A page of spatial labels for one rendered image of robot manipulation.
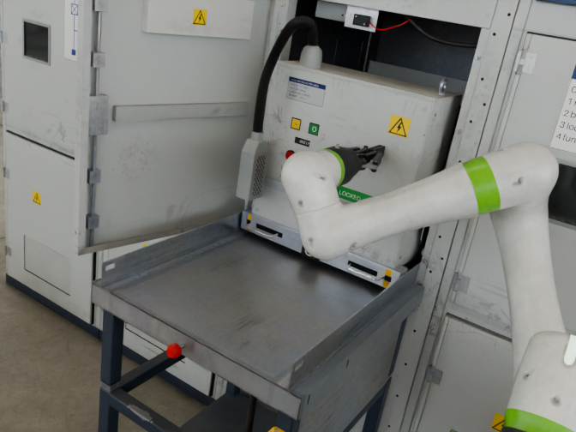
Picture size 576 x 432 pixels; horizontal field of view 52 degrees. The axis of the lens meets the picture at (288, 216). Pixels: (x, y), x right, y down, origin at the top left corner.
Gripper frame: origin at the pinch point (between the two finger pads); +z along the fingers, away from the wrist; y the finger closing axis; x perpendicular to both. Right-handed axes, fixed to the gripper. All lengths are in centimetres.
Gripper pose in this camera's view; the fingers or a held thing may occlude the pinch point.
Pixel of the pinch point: (375, 153)
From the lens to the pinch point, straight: 154.5
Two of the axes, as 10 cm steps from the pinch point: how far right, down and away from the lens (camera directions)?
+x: 1.5, -9.2, -3.6
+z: 5.4, -2.3, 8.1
